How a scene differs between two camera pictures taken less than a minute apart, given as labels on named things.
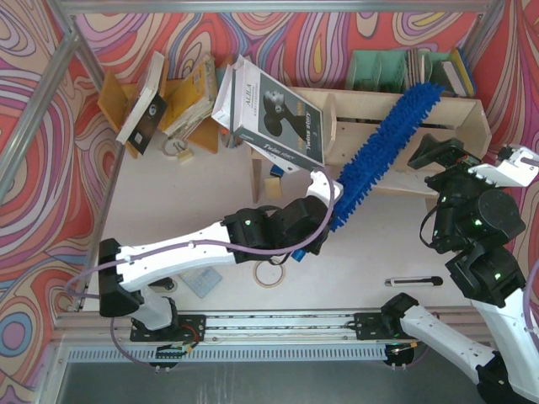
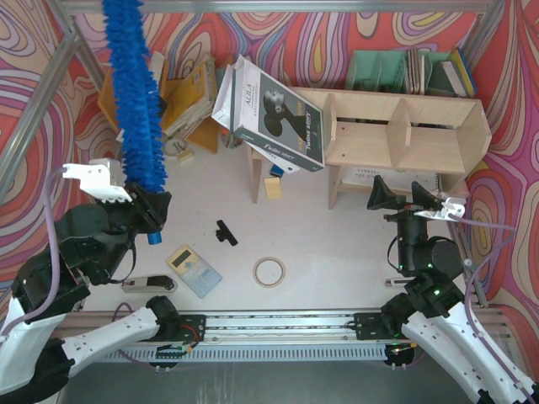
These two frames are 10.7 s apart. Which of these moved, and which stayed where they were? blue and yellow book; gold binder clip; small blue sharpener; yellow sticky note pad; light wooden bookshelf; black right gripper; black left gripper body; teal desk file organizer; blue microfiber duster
Moved: blue microfiber duster; black left gripper body; black right gripper
Stayed: yellow sticky note pad; blue and yellow book; light wooden bookshelf; teal desk file organizer; small blue sharpener; gold binder clip
